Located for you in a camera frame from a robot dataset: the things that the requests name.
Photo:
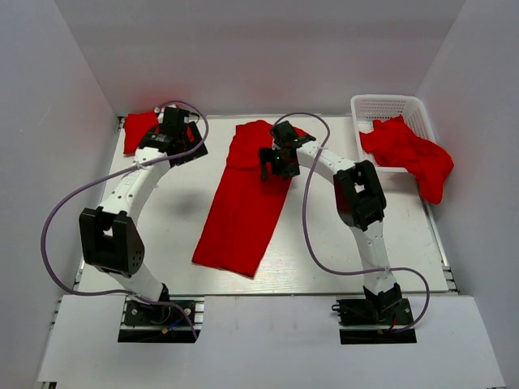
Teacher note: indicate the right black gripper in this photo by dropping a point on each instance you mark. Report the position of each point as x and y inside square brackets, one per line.
[268, 155]

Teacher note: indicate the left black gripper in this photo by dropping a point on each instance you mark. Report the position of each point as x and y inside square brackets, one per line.
[200, 152]

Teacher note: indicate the red t shirt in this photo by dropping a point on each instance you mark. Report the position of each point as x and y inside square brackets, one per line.
[245, 208]
[136, 126]

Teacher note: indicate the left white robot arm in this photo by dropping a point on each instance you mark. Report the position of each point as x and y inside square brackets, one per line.
[109, 236]

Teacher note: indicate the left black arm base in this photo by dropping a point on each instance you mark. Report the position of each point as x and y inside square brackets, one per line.
[147, 324]

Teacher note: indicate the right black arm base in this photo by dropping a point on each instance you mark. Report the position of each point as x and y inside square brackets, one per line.
[359, 323]

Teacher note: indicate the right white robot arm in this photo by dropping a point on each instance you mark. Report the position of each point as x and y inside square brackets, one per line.
[360, 203]

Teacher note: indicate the red t shirts in basket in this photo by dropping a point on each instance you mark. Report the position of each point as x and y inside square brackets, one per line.
[394, 144]

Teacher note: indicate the white plastic basket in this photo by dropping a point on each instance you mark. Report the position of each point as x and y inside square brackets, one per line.
[366, 108]

